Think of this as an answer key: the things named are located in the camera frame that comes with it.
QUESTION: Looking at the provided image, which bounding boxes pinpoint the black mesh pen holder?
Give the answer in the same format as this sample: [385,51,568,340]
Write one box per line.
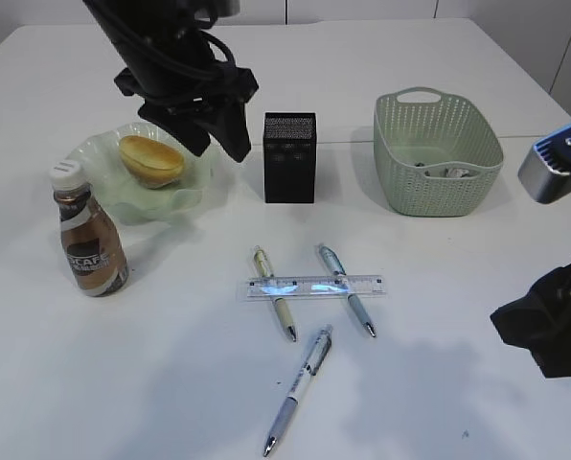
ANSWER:
[263,112,317,204]

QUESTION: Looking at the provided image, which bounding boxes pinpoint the large paper ball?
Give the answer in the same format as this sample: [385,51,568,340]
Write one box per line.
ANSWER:
[423,167,476,179]

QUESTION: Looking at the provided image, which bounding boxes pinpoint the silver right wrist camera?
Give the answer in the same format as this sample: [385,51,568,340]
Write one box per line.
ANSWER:
[517,123,571,204]

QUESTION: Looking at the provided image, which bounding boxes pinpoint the yellow bread roll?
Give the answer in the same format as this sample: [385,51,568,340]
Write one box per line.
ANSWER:
[119,135,185,189]

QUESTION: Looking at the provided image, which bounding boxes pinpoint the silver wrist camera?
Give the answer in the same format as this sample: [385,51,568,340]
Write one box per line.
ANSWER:
[214,0,240,17]
[517,123,571,204]

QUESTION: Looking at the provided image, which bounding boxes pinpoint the blue-grey pen under ruler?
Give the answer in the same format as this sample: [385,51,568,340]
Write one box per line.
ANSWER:
[318,243,377,337]

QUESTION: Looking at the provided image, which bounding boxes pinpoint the brown plastic drink bottle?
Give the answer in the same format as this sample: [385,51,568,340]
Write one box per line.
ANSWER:
[49,159,128,297]

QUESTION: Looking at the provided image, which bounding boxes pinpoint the white blue-grip pen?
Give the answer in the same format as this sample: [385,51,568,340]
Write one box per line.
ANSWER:
[263,324,332,458]

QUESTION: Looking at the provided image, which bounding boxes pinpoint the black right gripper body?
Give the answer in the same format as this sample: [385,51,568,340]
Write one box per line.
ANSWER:
[490,264,571,379]

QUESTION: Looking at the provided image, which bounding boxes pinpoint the clear plastic ruler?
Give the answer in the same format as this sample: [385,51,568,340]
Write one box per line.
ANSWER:
[239,275,386,301]

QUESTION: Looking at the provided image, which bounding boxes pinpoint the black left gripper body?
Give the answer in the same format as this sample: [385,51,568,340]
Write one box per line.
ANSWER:
[114,67,259,120]

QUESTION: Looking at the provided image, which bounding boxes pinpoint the green wavy glass plate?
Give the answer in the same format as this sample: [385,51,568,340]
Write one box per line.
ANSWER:
[67,122,220,224]

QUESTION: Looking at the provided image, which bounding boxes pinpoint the yellow-green pen under ruler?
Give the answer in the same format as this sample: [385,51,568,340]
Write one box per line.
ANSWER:
[253,246,298,342]

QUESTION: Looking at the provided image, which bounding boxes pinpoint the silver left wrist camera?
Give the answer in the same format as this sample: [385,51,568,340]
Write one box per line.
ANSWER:
[214,0,240,17]

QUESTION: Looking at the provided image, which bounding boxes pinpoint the green woven plastic basket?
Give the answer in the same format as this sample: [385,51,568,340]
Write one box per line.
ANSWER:
[373,87,504,218]

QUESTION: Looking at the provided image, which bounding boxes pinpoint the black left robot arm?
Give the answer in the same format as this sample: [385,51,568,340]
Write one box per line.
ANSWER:
[85,1,259,162]

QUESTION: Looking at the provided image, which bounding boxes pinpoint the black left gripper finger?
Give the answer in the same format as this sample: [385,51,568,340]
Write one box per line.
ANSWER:
[138,103,211,157]
[201,98,251,163]

